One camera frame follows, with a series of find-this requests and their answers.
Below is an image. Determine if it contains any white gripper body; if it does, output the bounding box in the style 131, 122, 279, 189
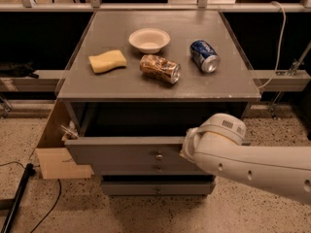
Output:
180, 127, 201, 163

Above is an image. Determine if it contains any grey top drawer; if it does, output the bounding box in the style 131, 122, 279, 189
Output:
63, 107, 253, 173

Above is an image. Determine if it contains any grey drawer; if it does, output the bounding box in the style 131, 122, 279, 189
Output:
101, 182, 215, 196
92, 164, 205, 176
63, 107, 253, 173

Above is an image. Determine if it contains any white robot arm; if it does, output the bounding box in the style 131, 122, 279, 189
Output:
180, 114, 311, 205

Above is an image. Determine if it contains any grey middle drawer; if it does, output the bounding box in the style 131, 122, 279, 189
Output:
92, 164, 205, 176

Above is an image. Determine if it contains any grey drawer cabinet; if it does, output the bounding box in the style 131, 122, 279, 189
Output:
58, 10, 260, 183

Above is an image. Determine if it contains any grey bottom drawer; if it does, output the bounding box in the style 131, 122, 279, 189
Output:
101, 182, 215, 196

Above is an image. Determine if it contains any crushed brown can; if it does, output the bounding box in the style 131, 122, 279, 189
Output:
140, 54, 181, 84

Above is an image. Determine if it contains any blue soda can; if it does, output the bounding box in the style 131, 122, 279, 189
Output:
190, 40, 221, 73

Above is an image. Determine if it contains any white paper bowl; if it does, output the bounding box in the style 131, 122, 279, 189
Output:
128, 28, 170, 54

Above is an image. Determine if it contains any yellow sponge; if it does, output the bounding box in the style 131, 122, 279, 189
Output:
88, 50, 126, 74

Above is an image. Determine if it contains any crumpled trash in box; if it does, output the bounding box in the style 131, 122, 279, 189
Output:
61, 120, 79, 142

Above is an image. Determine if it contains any cardboard box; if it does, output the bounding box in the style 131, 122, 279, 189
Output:
35, 101, 93, 180

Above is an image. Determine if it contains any black bar on floor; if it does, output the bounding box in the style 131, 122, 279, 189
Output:
0, 163, 35, 233

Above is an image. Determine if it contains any white hanging cable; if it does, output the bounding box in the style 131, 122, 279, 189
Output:
258, 0, 288, 91

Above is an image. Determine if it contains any black floor cable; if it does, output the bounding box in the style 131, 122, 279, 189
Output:
0, 160, 63, 233

